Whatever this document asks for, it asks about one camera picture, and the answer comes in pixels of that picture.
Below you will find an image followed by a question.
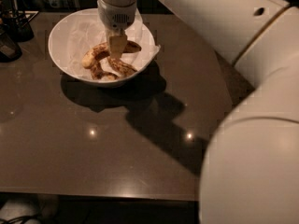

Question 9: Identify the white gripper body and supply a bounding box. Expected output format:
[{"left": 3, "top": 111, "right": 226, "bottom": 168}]
[{"left": 97, "top": 0, "right": 136, "bottom": 36}]

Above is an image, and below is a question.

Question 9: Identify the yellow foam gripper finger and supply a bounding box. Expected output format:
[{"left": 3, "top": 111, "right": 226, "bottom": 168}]
[{"left": 107, "top": 30, "right": 127, "bottom": 59}]

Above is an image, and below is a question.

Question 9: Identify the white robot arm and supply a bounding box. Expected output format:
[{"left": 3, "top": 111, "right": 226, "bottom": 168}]
[{"left": 98, "top": 0, "right": 299, "bottom": 224}]

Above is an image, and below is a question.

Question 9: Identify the white ceramic bowl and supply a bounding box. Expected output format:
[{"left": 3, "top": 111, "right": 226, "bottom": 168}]
[{"left": 48, "top": 8, "right": 160, "bottom": 88}]

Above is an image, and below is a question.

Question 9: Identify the white paper liner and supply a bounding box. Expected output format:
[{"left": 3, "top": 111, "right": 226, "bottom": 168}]
[{"left": 64, "top": 12, "right": 160, "bottom": 85}]

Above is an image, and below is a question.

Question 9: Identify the dark scale device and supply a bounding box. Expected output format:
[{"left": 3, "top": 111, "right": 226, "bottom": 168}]
[{"left": 0, "top": 28, "right": 22, "bottom": 63}]

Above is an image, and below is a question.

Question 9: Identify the white object under table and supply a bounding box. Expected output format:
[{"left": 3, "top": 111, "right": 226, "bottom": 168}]
[{"left": 0, "top": 194, "right": 59, "bottom": 224}]

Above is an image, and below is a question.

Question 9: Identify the black wire utensil holder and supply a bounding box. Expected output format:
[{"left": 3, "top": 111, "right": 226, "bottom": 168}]
[{"left": 1, "top": 0, "right": 35, "bottom": 42}]

